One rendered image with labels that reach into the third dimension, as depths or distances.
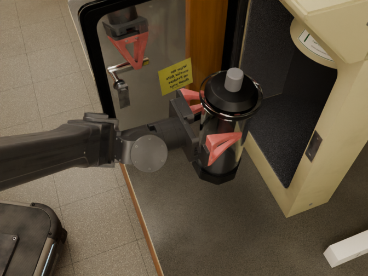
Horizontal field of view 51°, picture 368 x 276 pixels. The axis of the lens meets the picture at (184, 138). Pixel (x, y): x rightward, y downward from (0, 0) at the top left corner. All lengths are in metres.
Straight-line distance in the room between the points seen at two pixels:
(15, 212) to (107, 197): 0.45
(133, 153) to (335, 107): 0.31
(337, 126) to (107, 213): 1.48
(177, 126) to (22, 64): 2.20
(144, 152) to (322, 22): 0.30
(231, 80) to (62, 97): 1.93
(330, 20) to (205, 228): 0.56
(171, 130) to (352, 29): 0.32
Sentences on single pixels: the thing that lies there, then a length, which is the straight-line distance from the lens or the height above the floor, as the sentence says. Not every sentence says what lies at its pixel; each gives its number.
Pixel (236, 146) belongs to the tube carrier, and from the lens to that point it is 0.72.
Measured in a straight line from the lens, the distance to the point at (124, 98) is 0.78.
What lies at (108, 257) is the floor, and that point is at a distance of 1.88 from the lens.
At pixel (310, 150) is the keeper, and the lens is 0.72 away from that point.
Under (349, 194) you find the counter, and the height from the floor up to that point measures 0.94.
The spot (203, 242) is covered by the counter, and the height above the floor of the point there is 0.94.
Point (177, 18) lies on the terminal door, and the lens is 0.73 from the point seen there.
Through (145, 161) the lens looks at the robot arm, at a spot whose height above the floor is 1.27.
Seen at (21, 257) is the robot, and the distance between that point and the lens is 1.72.
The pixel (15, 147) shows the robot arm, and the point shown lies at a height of 1.43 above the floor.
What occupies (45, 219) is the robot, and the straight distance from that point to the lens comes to 1.76.
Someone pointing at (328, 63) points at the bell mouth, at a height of 1.32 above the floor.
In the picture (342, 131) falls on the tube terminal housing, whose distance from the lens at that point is 0.68.
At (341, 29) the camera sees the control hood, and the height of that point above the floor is 1.48.
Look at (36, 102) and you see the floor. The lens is 2.51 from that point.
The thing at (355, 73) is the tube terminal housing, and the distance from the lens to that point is 0.57.
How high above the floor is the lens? 1.75
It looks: 54 degrees down
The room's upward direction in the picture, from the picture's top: straight up
